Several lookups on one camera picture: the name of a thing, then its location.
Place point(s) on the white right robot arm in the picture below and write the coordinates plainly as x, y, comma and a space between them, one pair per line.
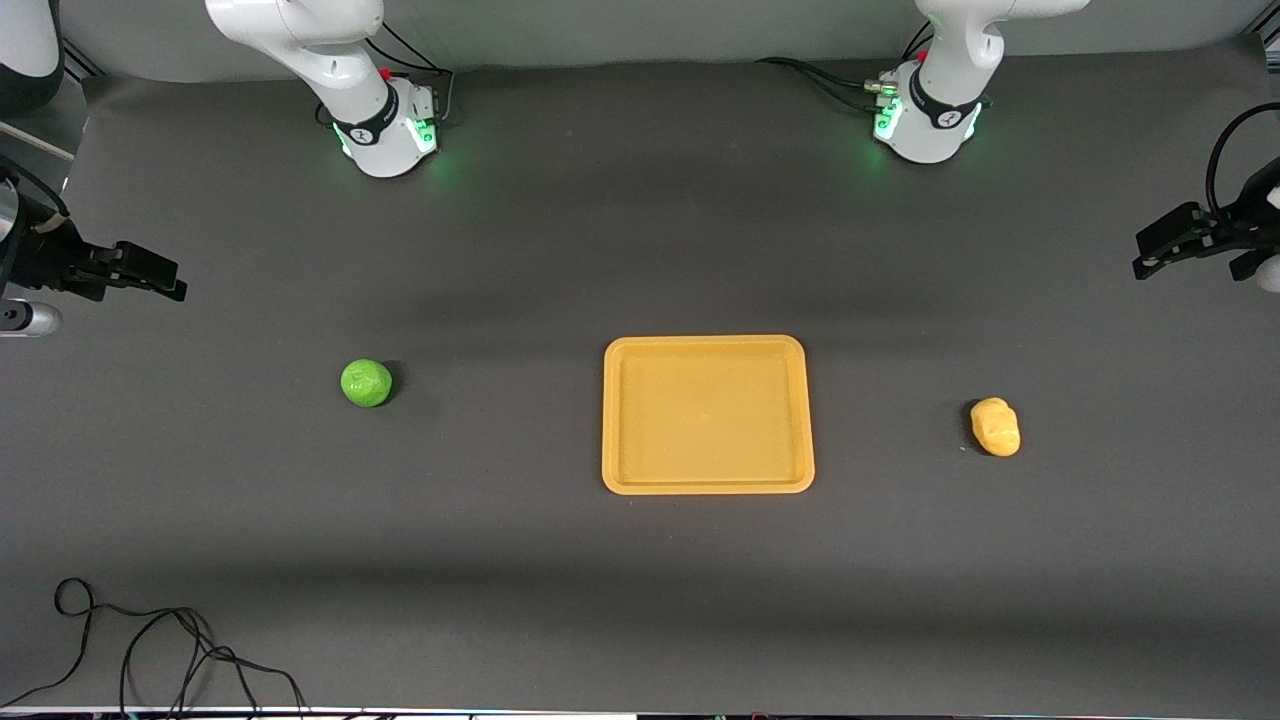
330, 60

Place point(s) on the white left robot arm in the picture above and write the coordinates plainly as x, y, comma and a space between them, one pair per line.
950, 60

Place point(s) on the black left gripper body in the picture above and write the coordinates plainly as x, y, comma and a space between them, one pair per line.
1243, 226

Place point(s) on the beige thin bar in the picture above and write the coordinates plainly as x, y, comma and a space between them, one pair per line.
40, 140

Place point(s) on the aluminium frame rail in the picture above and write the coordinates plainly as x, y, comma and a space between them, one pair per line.
80, 60
1270, 40

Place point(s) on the dark grey table mat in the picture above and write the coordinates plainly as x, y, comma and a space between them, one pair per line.
640, 600

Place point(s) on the green apple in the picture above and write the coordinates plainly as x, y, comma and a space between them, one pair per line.
366, 383

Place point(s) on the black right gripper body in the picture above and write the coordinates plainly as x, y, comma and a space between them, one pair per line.
50, 258

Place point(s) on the yellow potato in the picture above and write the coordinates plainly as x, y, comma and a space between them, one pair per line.
996, 427

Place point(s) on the orange plastic tray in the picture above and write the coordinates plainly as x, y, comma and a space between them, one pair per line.
708, 415

